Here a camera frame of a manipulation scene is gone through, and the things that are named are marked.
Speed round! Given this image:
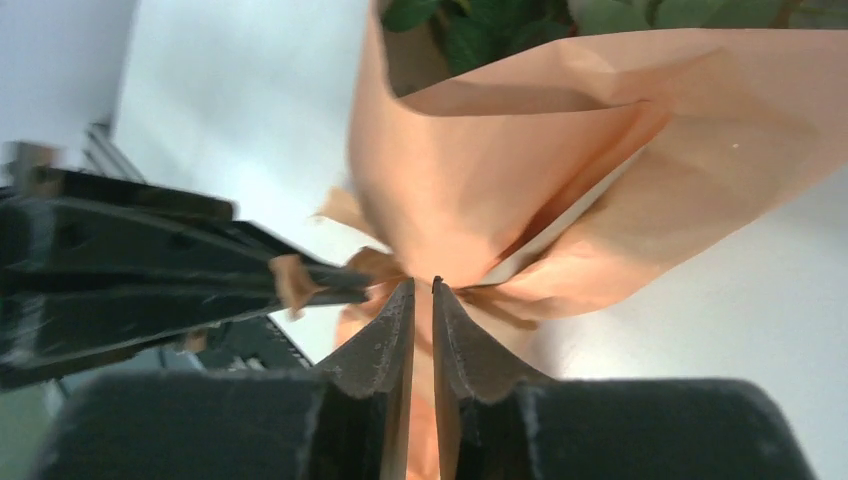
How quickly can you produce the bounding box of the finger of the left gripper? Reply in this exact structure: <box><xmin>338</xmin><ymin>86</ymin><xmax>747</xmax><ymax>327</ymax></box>
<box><xmin>1</xmin><ymin>166</ymin><xmax>340</xmax><ymax>276</ymax></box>
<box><xmin>1</xmin><ymin>266</ymin><xmax>364</xmax><ymax>391</ymax></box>

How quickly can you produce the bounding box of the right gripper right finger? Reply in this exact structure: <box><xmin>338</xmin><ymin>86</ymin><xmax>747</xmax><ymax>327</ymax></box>
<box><xmin>432</xmin><ymin>278</ymin><xmax>814</xmax><ymax>479</ymax></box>

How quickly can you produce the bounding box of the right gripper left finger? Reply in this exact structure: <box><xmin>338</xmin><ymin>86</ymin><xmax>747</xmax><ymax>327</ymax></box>
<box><xmin>29</xmin><ymin>280</ymin><xmax>415</xmax><ymax>479</ymax></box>

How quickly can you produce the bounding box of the tan ribbon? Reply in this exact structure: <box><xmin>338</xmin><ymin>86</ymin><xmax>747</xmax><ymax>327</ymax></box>
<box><xmin>268</xmin><ymin>187</ymin><xmax>538</xmax><ymax>338</ymax></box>

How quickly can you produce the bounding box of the beige wrapping paper sheet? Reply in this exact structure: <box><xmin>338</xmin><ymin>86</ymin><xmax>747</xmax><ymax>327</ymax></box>
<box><xmin>331</xmin><ymin>0</ymin><xmax>848</xmax><ymax>480</ymax></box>

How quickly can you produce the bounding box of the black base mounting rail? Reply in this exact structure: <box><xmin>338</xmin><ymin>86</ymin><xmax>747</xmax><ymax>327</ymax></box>
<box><xmin>196</xmin><ymin>316</ymin><xmax>313</xmax><ymax>370</ymax></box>

